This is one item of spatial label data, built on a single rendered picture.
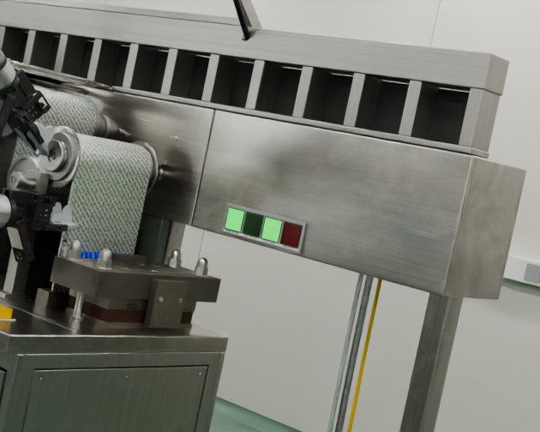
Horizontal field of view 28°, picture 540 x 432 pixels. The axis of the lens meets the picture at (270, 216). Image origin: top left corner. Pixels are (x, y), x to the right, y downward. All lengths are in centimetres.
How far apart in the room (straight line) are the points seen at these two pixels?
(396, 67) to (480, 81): 21
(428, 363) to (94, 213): 86
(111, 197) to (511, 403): 261
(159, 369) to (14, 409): 40
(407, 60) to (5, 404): 111
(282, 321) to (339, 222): 309
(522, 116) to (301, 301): 145
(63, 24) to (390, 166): 123
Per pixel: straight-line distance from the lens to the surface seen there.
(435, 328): 246
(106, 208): 263
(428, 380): 247
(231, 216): 261
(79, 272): 244
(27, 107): 250
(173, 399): 258
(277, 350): 550
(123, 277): 244
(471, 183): 227
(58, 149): 257
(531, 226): 477
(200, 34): 279
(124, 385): 246
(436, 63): 234
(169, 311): 254
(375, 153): 238
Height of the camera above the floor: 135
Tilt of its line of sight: 3 degrees down
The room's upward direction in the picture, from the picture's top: 12 degrees clockwise
